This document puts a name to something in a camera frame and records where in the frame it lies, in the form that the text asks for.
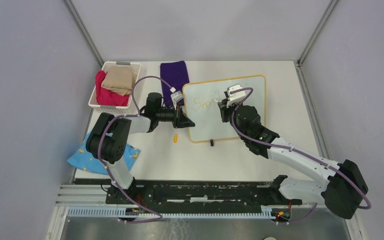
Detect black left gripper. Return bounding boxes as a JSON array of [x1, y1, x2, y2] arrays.
[[156, 103, 195, 130]]

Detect yellow framed whiteboard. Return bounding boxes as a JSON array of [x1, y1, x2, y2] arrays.
[[182, 74, 266, 143]]

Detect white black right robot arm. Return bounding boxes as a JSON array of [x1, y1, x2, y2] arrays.
[[217, 98, 372, 220]]

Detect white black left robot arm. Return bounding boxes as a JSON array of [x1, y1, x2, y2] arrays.
[[85, 92, 196, 204]]

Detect purple folded cloth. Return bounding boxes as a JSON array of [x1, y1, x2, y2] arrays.
[[160, 60, 190, 107]]

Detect beige cloth in basket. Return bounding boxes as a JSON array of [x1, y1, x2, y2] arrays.
[[101, 66, 138, 96]]

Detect red cloth in basket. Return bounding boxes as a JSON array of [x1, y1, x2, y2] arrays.
[[95, 70, 130, 107]]

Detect blue patterned cloth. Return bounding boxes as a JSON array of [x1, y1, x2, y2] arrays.
[[67, 138, 141, 175]]

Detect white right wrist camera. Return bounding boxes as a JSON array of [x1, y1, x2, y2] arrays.
[[226, 84, 247, 107]]

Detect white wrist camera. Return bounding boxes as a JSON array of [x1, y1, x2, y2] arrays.
[[170, 90, 184, 109], [226, 84, 247, 107]]

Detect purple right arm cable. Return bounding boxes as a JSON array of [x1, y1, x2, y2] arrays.
[[226, 87, 372, 225]]

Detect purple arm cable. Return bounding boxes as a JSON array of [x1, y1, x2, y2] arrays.
[[226, 87, 372, 225], [96, 75, 164, 224]]

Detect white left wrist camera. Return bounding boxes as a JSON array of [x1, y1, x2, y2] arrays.
[[170, 90, 184, 109]]

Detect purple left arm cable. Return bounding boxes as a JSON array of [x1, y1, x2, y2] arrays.
[[96, 75, 164, 224]]

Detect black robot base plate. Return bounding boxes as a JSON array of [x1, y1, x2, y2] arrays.
[[105, 179, 303, 214]]

